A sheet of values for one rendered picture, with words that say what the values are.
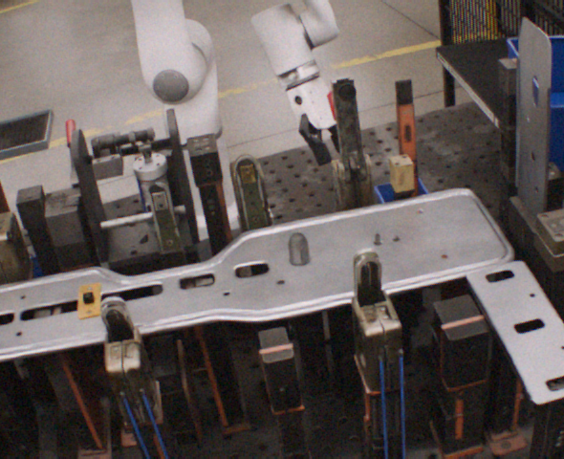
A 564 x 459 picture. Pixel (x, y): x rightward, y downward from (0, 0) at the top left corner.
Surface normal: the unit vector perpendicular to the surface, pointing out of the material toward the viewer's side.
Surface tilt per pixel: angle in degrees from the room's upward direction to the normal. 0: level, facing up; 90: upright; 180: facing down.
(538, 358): 0
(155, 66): 69
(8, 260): 90
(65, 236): 90
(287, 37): 64
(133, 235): 0
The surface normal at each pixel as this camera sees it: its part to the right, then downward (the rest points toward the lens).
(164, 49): -0.12, 0.19
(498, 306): -0.13, -0.81
